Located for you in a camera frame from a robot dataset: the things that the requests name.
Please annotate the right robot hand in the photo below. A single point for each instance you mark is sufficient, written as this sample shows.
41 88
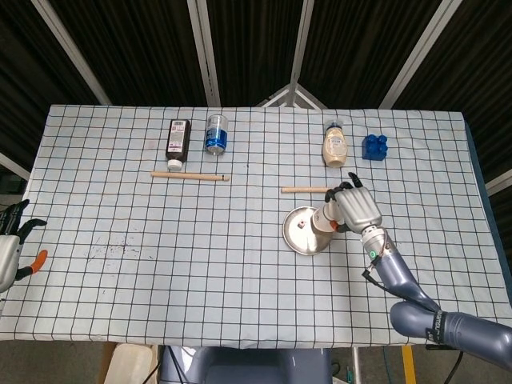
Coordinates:
358 210

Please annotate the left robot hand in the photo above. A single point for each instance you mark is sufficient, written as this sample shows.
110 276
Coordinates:
6 260

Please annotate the white paper cup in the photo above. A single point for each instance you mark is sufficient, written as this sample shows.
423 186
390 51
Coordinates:
322 224

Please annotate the silver metal plate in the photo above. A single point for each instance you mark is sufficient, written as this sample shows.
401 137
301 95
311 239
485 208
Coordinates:
300 242

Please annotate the plain wooden stick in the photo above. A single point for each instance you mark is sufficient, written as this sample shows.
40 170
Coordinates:
304 190

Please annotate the blue toy building brick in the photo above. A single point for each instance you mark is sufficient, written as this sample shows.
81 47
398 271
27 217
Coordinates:
375 149

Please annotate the cream mayonnaise squeeze bottle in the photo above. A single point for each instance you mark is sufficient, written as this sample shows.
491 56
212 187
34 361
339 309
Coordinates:
335 146

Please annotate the light blue checked tablecloth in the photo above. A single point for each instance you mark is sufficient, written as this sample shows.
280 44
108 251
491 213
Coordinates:
160 240

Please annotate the blue soda can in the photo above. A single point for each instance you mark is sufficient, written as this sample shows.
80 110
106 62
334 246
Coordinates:
216 136

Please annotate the cream plastic container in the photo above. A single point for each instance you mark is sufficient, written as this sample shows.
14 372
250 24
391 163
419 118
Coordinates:
128 364

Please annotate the wooden stick with black band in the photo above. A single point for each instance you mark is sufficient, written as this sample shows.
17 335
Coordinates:
188 176

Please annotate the dark brown white-capped bottle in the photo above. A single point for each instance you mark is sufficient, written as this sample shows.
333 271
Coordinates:
178 142

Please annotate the grey-blue robot torso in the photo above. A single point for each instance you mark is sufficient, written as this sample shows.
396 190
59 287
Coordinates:
248 368

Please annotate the white metal side rail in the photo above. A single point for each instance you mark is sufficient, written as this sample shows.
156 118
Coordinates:
500 182
12 165

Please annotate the white triangular frame brace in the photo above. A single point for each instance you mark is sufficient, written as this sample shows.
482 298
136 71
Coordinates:
294 87

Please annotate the white metal frame post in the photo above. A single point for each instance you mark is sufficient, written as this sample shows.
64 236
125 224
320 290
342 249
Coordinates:
302 40
204 52
68 44
416 56

